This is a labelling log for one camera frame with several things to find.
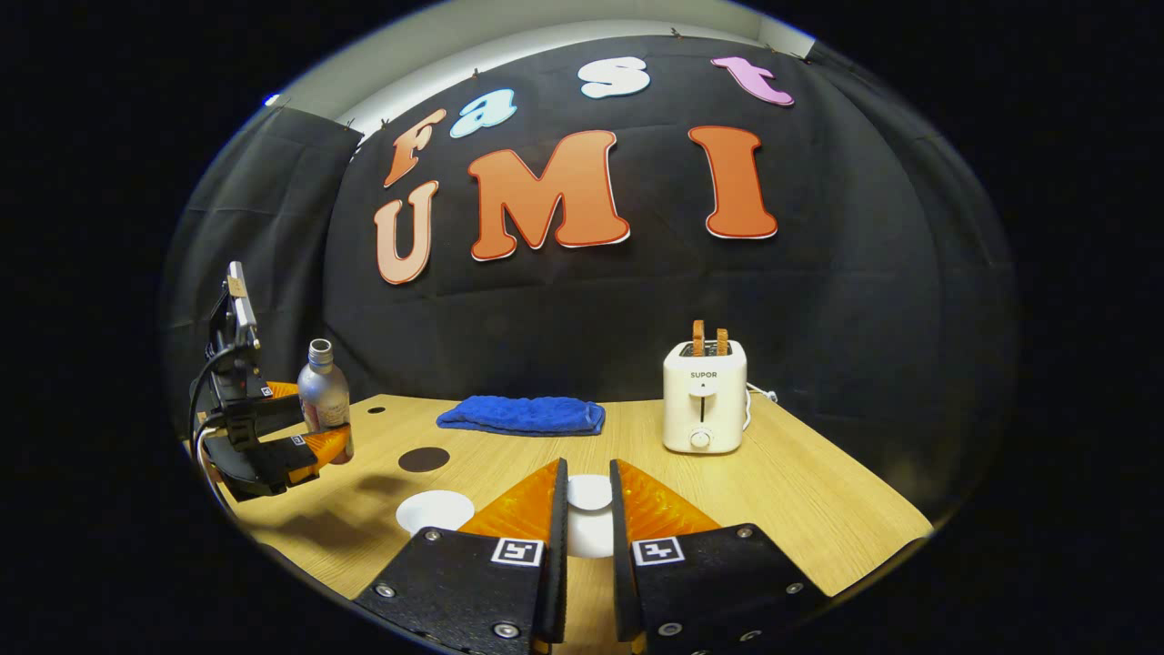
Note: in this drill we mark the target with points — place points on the dark round coaster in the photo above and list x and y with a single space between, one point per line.
424 459

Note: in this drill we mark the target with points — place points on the black backdrop cloth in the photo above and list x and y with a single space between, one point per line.
591 318

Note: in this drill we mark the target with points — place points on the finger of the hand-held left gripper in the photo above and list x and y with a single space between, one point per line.
268 418
264 464

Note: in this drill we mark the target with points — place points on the blue folded cloth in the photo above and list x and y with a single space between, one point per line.
523 416

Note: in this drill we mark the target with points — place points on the silver water bottle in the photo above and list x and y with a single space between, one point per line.
323 391

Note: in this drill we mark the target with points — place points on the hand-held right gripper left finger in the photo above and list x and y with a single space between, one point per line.
550 546

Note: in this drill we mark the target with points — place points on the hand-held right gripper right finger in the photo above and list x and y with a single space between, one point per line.
623 546

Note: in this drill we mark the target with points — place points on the white teacup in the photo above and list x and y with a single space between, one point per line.
435 511

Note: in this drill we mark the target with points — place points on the white toaster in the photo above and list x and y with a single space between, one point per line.
705 400

